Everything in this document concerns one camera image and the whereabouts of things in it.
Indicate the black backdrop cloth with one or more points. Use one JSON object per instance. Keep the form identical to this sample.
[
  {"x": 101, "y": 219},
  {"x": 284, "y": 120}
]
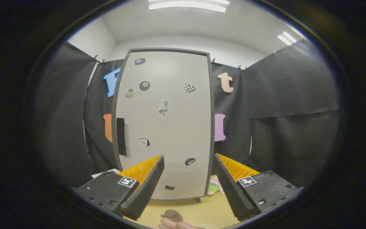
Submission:
[{"x": 291, "y": 127}]

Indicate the beige shoe cabinet door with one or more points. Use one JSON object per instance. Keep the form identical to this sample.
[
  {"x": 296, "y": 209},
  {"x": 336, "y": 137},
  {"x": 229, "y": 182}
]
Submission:
[{"x": 170, "y": 127}]

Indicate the grey shoe cabinet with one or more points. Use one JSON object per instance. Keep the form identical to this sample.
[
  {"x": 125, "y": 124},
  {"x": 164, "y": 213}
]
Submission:
[{"x": 213, "y": 127}]

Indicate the long ceiling light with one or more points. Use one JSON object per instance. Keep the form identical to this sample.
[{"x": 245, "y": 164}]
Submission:
[{"x": 187, "y": 4}]

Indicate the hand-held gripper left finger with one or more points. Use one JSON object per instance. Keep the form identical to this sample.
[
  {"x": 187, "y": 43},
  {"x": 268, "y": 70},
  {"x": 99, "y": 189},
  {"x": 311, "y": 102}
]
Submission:
[{"x": 148, "y": 187}]

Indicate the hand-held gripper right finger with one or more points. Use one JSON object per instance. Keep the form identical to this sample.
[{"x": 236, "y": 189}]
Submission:
[{"x": 230, "y": 190}]

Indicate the brown fuzzy shoe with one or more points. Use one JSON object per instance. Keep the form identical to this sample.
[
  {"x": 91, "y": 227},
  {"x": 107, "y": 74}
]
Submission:
[{"x": 172, "y": 215}]

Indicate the small ceiling light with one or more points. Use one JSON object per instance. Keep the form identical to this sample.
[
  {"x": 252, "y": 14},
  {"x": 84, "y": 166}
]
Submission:
[{"x": 286, "y": 38}]

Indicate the pink green soft toy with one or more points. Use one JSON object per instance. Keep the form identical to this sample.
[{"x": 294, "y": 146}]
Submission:
[{"x": 214, "y": 187}]

